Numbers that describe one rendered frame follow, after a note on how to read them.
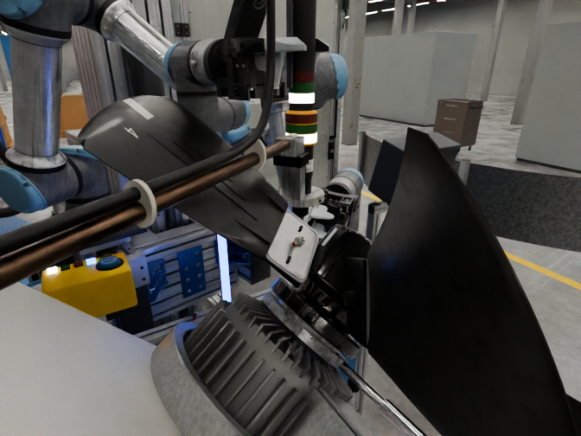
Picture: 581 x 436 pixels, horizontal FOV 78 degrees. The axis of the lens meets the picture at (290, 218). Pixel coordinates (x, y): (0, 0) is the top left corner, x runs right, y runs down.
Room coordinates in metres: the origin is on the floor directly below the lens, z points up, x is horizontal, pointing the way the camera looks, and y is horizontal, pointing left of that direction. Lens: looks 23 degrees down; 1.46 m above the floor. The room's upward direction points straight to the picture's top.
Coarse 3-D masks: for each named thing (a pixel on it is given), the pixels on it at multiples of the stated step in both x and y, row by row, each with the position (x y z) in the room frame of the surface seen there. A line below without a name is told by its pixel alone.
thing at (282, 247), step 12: (288, 216) 0.44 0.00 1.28; (288, 228) 0.43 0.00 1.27; (312, 228) 0.45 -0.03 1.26; (276, 240) 0.40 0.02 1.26; (288, 240) 0.41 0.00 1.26; (312, 240) 0.44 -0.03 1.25; (276, 252) 0.39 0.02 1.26; (288, 252) 0.40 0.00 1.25; (300, 252) 0.41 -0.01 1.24; (312, 252) 0.42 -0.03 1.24; (276, 264) 0.38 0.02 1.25; (288, 264) 0.39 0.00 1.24; (300, 264) 0.40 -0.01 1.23; (300, 276) 0.38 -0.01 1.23
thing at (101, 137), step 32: (160, 96) 0.51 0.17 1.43; (96, 128) 0.34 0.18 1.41; (160, 128) 0.42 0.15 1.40; (192, 128) 0.46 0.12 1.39; (128, 160) 0.34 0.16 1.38; (160, 160) 0.37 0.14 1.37; (192, 160) 0.41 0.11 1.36; (224, 192) 0.40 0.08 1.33; (256, 192) 0.43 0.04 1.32; (224, 224) 0.36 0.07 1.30; (256, 224) 0.39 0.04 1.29; (256, 256) 0.37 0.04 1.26
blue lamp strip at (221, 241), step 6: (222, 240) 0.80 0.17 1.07; (222, 246) 0.80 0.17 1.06; (222, 252) 0.79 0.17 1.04; (222, 258) 0.79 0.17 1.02; (222, 264) 0.79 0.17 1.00; (222, 270) 0.79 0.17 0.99; (222, 276) 0.79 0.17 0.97; (228, 276) 0.80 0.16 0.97; (222, 282) 0.79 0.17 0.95; (228, 282) 0.80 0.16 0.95; (222, 288) 0.79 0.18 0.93; (228, 288) 0.80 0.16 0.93; (222, 294) 0.79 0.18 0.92; (228, 294) 0.80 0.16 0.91; (228, 300) 0.80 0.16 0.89
